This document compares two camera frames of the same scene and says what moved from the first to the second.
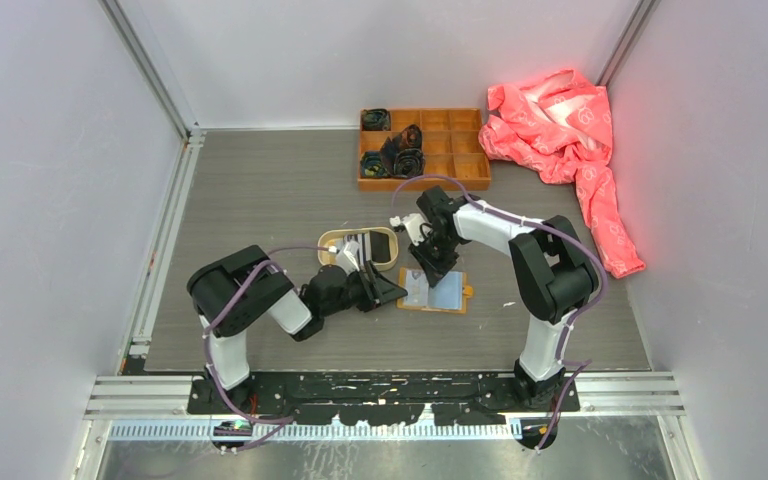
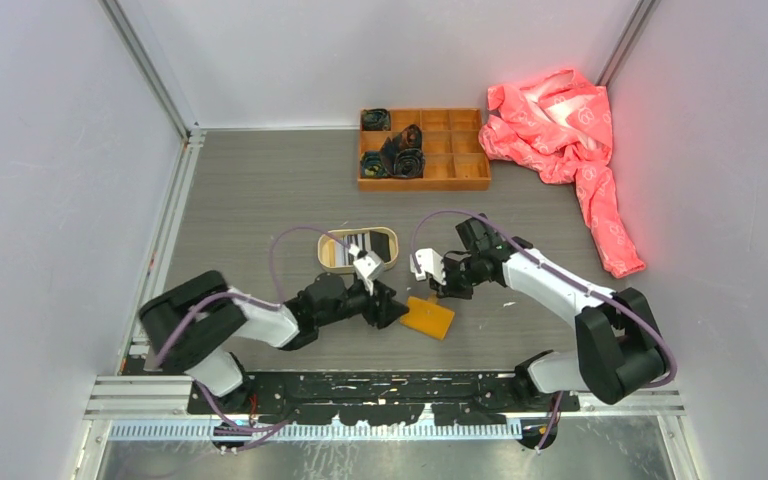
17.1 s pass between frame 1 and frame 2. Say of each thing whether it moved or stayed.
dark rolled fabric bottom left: stayed
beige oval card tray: stayed
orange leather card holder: moved
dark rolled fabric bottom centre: stayed
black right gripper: moved
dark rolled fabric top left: stayed
